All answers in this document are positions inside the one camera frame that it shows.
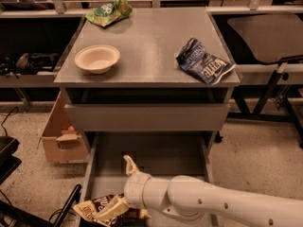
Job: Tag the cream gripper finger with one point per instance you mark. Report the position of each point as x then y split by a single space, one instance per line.
116 207
131 167

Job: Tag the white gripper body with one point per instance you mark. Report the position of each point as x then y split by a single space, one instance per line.
133 189

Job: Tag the brown chip bag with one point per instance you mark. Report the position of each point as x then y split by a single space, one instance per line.
88 209

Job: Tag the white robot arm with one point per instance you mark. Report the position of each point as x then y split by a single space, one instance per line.
187 199

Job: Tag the open middle drawer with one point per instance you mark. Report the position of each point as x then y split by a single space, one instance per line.
161 154

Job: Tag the closed top drawer front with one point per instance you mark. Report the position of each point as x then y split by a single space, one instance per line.
128 117

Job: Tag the grey drawer cabinet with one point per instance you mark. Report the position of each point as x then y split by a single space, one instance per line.
147 72

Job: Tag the blue chip bag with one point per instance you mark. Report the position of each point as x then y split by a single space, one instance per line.
197 62

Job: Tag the green chip bag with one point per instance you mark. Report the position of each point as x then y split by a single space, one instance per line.
110 13

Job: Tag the cardboard box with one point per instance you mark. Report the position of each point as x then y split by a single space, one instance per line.
62 143

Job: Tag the white paper bowl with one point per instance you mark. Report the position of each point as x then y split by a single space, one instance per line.
97 59

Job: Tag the black headphones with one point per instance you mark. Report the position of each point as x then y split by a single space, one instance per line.
30 64

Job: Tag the black cart frame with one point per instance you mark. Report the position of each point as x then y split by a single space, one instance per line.
28 200

